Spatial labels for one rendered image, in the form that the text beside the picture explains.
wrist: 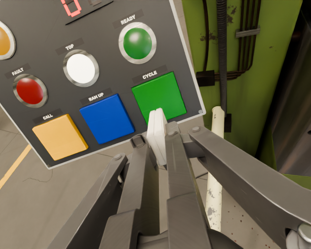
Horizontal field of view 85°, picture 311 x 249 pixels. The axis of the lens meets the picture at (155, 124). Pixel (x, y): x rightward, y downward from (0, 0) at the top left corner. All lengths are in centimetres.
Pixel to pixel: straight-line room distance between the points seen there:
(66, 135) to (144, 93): 17
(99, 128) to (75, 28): 16
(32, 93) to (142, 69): 19
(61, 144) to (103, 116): 10
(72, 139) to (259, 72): 56
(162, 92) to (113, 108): 9
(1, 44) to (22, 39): 3
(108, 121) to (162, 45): 16
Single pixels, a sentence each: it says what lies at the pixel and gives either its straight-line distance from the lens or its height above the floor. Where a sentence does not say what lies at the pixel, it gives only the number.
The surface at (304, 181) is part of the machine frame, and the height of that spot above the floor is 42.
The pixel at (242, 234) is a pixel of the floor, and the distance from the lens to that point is 121.
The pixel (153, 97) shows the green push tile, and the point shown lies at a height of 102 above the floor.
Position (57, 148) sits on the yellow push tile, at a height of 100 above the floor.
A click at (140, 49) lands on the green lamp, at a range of 28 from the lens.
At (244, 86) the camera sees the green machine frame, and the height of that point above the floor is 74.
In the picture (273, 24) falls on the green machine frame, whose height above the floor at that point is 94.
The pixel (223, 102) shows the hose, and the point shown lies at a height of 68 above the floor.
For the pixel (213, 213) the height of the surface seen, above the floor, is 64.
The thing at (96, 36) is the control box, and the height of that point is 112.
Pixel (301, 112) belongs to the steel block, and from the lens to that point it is 57.
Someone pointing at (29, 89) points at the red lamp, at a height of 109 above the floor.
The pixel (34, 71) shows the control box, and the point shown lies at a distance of 35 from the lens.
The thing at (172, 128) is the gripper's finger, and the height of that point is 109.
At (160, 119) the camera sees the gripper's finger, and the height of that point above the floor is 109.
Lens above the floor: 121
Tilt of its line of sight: 50 degrees down
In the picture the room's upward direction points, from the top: 30 degrees counter-clockwise
